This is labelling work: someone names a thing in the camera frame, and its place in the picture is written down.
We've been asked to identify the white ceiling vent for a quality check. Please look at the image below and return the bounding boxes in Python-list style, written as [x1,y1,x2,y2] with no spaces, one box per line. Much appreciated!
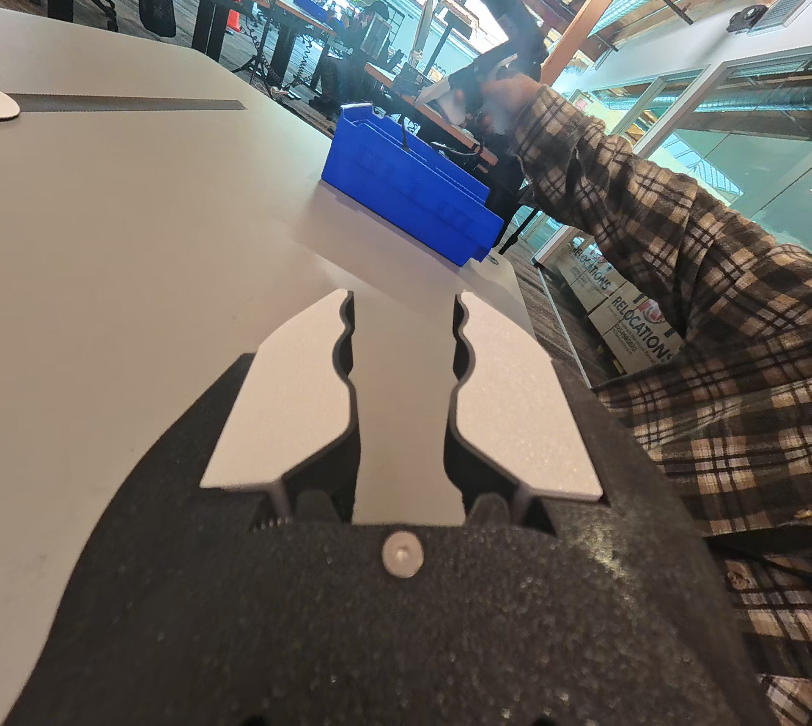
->
[752,0,812,34]

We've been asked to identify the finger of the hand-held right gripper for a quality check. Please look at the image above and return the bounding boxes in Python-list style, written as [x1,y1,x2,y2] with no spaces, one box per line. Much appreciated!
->
[415,80,473,126]

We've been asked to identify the dark table cable channel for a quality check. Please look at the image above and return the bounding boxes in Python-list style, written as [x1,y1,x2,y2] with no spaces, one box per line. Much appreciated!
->
[13,93,246,112]

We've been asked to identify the printed cardboard box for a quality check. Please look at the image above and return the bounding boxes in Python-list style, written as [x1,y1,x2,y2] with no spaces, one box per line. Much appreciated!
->
[539,231,625,321]
[587,279,683,369]

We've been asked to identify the person's plaid shirt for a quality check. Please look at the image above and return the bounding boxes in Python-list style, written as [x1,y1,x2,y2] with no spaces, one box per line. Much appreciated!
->
[593,320,812,726]

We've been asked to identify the blue plastic bin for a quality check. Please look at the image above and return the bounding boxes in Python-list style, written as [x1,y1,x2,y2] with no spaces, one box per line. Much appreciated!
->
[321,103,505,266]

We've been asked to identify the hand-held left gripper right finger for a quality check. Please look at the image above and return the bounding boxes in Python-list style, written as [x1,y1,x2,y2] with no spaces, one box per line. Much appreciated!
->
[444,291,605,525]

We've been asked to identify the black camera tripod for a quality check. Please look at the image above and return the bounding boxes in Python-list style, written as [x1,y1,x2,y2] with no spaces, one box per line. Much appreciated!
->
[231,0,281,88]

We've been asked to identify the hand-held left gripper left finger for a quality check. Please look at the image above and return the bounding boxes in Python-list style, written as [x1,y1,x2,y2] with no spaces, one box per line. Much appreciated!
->
[200,288,362,524]

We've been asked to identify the person's right forearm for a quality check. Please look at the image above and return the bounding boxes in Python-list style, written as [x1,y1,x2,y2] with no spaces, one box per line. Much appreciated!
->
[507,80,812,372]

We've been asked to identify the person's right hand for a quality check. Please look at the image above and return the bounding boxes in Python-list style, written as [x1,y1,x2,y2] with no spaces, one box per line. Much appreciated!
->
[476,71,541,137]

